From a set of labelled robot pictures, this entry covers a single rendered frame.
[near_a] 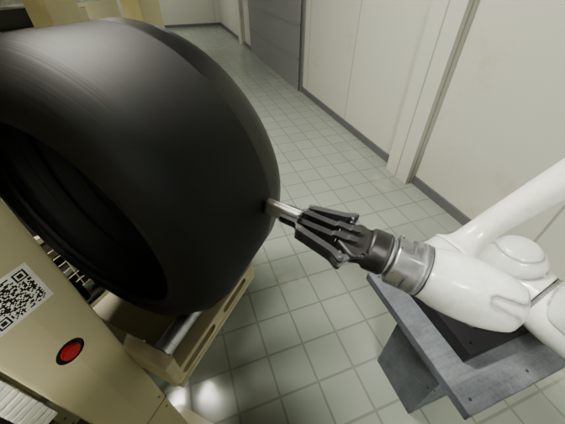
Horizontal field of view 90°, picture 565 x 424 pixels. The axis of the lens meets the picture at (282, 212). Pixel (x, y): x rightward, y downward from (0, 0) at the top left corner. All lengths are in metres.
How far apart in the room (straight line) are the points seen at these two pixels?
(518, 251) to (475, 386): 0.41
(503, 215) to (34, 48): 0.79
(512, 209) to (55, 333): 0.82
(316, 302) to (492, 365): 0.98
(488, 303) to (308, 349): 1.28
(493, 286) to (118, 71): 0.60
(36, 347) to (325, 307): 1.48
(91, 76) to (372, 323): 1.70
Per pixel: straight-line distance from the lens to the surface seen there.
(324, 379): 1.65
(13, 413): 0.67
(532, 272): 0.98
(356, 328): 1.79
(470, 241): 0.69
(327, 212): 0.54
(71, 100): 0.44
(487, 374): 1.13
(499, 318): 0.54
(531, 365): 1.23
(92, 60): 0.48
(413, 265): 0.49
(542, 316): 1.00
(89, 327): 0.65
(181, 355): 0.79
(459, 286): 0.51
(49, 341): 0.61
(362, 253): 0.50
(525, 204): 0.68
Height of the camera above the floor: 1.56
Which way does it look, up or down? 41 degrees down
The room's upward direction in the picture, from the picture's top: straight up
